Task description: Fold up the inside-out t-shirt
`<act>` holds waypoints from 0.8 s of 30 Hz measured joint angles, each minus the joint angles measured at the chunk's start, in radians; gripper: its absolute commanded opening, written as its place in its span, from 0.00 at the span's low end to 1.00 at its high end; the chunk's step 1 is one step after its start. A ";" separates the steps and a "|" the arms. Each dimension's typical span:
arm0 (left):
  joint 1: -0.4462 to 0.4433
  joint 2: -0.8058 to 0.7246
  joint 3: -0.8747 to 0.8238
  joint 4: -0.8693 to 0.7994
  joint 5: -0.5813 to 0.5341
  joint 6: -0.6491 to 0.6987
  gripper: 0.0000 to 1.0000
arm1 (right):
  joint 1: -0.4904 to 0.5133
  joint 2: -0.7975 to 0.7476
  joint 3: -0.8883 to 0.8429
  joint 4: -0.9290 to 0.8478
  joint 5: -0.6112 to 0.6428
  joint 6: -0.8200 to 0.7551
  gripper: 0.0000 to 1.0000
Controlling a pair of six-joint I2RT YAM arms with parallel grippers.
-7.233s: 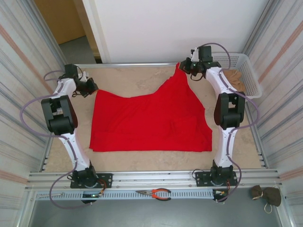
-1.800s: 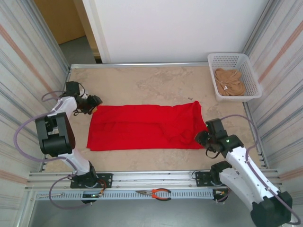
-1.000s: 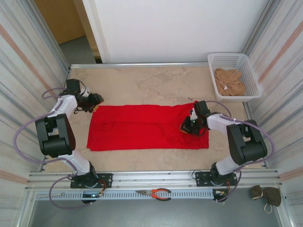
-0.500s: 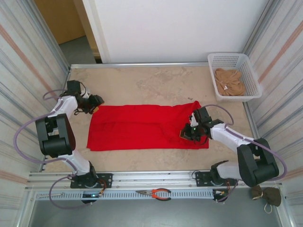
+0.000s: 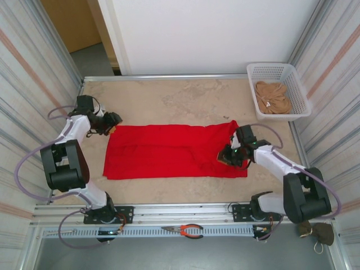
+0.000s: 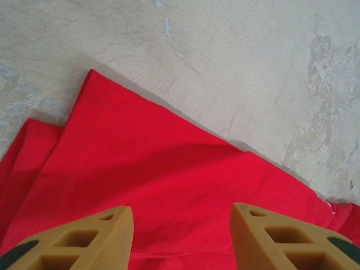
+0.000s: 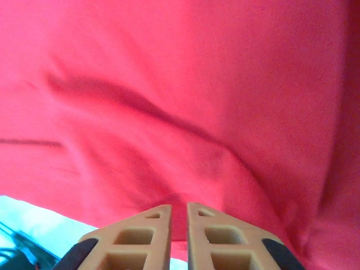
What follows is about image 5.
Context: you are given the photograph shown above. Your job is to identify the red t-shirt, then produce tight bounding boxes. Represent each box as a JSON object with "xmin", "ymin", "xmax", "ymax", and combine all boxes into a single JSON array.
[{"xmin": 102, "ymin": 120, "xmax": 248, "ymax": 181}]

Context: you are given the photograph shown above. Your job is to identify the tan crumpled cloth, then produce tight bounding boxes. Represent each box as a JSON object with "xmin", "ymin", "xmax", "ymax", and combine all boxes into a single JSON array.
[{"xmin": 255, "ymin": 80, "xmax": 293, "ymax": 115}]

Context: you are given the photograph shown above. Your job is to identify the white plastic perforated basket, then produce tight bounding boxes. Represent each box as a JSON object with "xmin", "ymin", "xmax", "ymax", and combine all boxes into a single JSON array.
[{"xmin": 246, "ymin": 62, "xmax": 312, "ymax": 122}]

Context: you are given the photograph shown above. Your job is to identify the aluminium table edge bar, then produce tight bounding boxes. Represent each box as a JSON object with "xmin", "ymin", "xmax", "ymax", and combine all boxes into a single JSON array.
[{"xmin": 83, "ymin": 73, "xmax": 280, "ymax": 83}]

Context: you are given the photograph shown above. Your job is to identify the wooden door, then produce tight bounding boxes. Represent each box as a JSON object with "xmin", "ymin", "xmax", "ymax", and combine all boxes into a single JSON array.
[{"xmin": 40, "ymin": 0, "xmax": 102, "ymax": 54}]

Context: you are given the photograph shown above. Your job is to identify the dark brown cloth pouch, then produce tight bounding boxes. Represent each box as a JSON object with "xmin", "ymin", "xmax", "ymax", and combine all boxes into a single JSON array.
[{"xmin": 298, "ymin": 220, "xmax": 335, "ymax": 255}]

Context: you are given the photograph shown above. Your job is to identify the short black right gripper cable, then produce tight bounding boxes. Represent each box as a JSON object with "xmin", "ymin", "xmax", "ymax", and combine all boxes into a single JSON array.
[{"xmin": 238, "ymin": 158, "xmax": 252, "ymax": 172}]

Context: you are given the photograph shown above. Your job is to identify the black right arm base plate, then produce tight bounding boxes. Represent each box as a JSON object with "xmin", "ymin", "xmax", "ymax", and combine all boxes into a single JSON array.
[{"xmin": 232, "ymin": 202, "xmax": 284, "ymax": 223}]

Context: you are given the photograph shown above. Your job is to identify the aluminium mounting rail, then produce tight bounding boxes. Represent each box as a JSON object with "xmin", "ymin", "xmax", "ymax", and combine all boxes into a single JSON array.
[{"xmin": 30, "ymin": 200, "xmax": 334, "ymax": 227}]

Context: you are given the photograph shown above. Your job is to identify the orange handled pliers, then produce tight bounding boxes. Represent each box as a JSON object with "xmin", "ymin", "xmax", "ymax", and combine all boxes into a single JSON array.
[{"xmin": 161, "ymin": 223, "xmax": 204, "ymax": 240}]

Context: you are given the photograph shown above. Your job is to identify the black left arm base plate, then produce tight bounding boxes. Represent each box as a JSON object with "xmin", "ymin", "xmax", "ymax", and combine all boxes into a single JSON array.
[{"xmin": 83, "ymin": 206, "xmax": 134, "ymax": 225}]

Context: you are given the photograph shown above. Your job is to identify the aluminium frame post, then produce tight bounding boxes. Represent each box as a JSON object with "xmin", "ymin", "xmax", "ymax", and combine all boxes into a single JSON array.
[
  {"xmin": 36, "ymin": 0, "xmax": 85, "ymax": 88},
  {"xmin": 278, "ymin": 0, "xmax": 338, "ymax": 82}
]

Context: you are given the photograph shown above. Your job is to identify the grey slotted cable duct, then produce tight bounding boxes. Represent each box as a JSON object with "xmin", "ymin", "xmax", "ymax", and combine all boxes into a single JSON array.
[{"xmin": 42, "ymin": 226, "xmax": 255, "ymax": 240}]

